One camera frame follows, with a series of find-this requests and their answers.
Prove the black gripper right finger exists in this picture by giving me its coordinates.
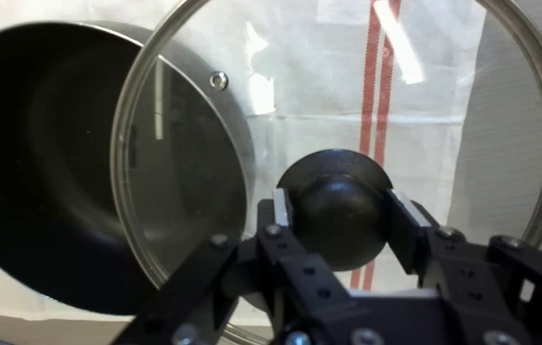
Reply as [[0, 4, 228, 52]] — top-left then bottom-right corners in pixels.
[[385, 188, 542, 345]]

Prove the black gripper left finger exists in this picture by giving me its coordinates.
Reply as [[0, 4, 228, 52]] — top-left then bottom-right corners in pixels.
[[115, 188, 351, 345]]

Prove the glass lid with black knob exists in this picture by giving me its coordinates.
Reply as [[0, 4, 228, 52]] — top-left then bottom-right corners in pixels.
[[110, 0, 542, 345]]

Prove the white towel with red stripes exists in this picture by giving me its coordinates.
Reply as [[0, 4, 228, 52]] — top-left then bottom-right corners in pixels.
[[0, 0, 525, 322]]

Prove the black pot with loop handle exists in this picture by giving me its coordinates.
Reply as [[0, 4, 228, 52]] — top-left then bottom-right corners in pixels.
[[0, 21, 257, 319]]

